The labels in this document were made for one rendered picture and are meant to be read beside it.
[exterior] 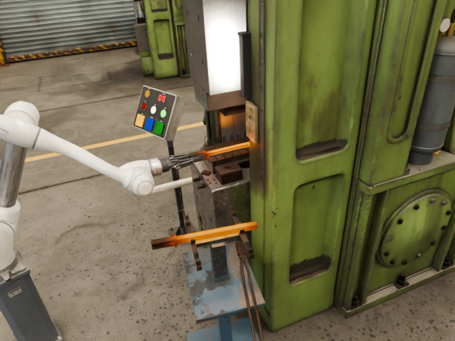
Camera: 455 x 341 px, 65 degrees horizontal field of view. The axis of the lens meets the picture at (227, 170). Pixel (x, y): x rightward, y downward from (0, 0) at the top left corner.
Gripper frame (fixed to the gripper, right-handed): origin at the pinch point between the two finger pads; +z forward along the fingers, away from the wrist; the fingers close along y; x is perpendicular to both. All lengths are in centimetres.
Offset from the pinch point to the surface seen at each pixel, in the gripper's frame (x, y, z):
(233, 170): -1.6, 19.2, 12.1
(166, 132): 0.3, -37.7, -7.4
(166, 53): -56, -488, 98
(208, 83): 42.2, 11.5, 5.2
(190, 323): -100, 22, -22
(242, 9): 71, 13, 23
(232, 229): -7, 53, -3
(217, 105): 29.6, 7.6, 10.3
